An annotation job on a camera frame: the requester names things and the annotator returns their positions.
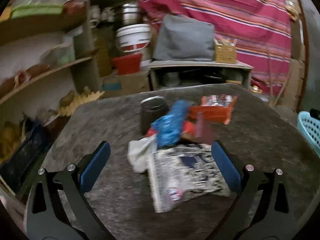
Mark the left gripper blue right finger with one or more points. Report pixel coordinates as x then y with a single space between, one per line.
261 209

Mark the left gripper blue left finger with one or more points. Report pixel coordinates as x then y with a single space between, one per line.
46 217

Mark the maroon scouring pad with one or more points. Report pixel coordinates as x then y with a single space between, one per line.
204 130

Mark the black white printed packet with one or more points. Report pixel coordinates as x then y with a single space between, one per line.
181 173

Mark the white plastic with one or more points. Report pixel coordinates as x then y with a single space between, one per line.
139 152

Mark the orange snack wrapper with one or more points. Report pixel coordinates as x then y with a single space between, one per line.
215 108

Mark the blue plastic wrapper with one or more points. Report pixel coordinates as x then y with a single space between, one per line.
169 127

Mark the black cylindrical can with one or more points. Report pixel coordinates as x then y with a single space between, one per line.
152 108

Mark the light blue plastic basket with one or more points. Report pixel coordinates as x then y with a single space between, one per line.
309 129

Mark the yellow egg tray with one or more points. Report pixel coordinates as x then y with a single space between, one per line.
78 101

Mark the wooden utensil holder box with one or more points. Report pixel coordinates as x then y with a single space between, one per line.
225 50

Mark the red striped hanging cloth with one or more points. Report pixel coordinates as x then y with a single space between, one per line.
261 29

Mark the red plastic basket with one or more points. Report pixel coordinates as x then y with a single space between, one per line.
128 64

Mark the low wooden cabinet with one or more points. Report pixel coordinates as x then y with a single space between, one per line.
172 74

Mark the wooden corner shelf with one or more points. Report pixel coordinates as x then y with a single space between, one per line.
25 40

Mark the grey cloth covered appliance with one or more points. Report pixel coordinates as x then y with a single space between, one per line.
183 38

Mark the white plastic bucket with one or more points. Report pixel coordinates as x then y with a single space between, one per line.
133 38

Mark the steel cooking pot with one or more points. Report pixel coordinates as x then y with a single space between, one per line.
127 14

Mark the green plastic tray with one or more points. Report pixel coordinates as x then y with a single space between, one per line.
36 9

